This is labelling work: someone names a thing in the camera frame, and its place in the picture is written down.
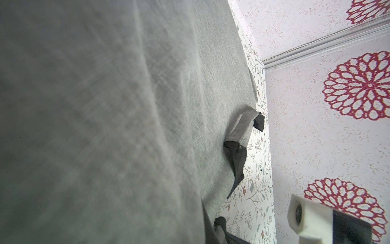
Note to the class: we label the grey laptop bag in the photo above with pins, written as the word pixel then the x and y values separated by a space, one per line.
pixel 122 122

